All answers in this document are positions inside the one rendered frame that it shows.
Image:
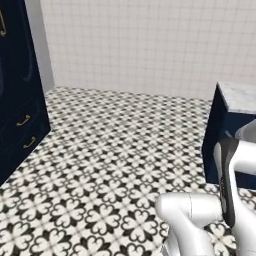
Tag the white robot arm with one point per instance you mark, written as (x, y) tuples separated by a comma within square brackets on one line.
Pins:
[(200, 213)]

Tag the navy blue counter island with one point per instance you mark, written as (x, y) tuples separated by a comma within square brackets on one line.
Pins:
[(220, 133)]

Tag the navy blue cupboard unit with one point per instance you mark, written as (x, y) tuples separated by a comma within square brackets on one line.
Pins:
[(18, 83)]

